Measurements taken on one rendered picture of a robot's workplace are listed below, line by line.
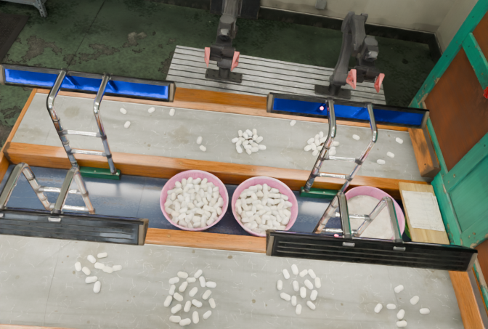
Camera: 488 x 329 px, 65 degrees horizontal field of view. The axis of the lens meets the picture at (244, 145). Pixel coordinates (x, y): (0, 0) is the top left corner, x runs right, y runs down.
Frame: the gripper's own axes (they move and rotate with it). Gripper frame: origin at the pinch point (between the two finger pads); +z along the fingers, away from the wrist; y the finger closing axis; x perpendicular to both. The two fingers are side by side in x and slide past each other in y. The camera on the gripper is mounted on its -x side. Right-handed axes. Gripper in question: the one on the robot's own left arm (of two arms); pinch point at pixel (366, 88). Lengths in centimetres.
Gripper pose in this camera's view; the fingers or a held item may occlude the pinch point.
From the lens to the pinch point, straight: 165.4
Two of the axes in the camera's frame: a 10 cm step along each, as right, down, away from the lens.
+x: -1.1, 5.9, 8.0
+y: 9.9, 1.4, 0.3
